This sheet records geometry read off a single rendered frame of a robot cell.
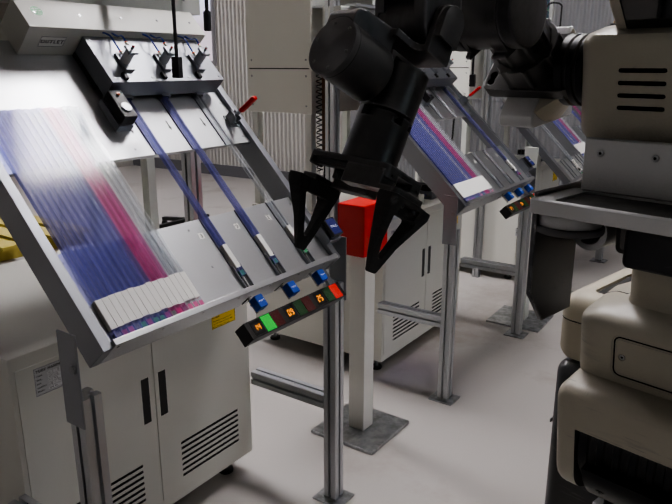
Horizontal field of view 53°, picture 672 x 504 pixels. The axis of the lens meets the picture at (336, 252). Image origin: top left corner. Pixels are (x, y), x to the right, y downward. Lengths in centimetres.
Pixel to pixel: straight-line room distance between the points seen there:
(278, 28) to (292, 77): 19
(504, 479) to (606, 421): 129
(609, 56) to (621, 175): 13
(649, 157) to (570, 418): 33
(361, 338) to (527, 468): 64
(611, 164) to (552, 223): 10
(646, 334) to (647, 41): 33
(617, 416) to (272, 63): 212
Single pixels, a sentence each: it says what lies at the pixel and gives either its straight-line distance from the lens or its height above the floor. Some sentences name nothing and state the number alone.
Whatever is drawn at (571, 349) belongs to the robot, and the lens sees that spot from 122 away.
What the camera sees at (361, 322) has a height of 39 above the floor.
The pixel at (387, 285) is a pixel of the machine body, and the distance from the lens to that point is 257.
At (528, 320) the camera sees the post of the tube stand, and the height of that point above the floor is 1.
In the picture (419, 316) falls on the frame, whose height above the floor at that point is 31.
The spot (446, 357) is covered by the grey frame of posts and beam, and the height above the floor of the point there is 17.
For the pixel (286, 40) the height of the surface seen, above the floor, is 127.
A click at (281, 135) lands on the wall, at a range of 701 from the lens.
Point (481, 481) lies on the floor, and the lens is 213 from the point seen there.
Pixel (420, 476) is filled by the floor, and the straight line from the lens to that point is 212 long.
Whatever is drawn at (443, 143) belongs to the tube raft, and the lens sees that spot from 254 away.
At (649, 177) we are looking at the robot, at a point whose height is 106.
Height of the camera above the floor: 118
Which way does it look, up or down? 16 degrees down
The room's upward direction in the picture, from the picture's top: straight up
